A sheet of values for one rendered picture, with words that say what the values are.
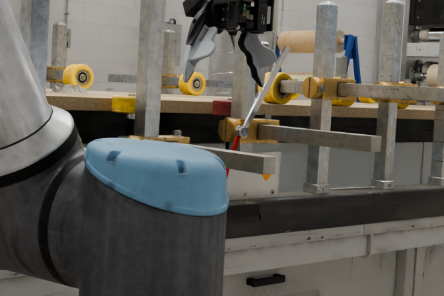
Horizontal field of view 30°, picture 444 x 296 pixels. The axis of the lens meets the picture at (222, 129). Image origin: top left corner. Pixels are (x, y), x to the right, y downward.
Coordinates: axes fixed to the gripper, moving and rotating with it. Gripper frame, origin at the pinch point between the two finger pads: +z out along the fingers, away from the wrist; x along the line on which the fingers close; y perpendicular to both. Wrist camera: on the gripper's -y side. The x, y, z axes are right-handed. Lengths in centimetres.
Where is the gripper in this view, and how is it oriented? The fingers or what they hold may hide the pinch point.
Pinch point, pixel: (221, 86)
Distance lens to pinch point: 128.9
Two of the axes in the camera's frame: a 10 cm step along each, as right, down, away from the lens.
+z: -0.6, 10.0, 0.5
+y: 6.1, 0.7, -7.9
